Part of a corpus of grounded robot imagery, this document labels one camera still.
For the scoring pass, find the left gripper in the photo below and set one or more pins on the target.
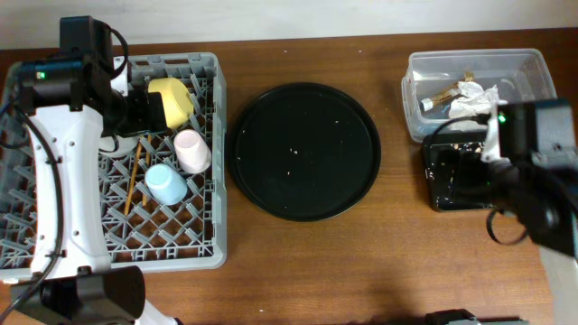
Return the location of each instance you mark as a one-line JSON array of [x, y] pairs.
[[153, 110]]

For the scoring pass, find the grey plate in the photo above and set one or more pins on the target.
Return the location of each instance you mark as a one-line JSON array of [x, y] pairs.
[[117, 146]]

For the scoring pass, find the yellow bowl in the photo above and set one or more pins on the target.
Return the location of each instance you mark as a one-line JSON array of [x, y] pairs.
[[176, 99]]

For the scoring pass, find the pink cup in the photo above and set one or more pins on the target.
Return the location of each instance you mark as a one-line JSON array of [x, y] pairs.
[[193, 154]]

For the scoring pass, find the blue cup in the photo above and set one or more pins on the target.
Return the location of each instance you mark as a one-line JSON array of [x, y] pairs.
[[165, 184]]

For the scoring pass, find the wooden chopstick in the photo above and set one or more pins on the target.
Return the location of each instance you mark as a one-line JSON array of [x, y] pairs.
[[131, 187], [146, 166]]

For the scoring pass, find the white tissue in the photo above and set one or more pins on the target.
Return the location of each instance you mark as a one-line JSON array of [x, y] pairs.
[[474, 99]]

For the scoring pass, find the peanut shells and rice scraps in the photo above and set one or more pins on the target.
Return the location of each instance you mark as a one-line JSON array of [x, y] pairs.
[[451, 170]]

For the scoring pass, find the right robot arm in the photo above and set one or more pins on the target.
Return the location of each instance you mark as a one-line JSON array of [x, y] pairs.
[[521, 161]]

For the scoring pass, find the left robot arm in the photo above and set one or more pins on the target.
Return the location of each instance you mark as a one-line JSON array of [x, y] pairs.
[[68, 104]]

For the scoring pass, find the grey dishwasher rack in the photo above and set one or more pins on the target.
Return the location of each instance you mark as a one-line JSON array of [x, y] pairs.
[[190, 235]]

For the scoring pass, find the round black tray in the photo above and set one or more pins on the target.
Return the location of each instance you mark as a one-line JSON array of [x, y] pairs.
[[304, 152]]

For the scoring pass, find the clear plastic storage bin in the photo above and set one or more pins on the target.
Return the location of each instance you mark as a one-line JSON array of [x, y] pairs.
[[520, 75]]

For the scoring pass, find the black rectangular tray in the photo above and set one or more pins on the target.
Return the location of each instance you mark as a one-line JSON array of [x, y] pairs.
[[496, 170]]

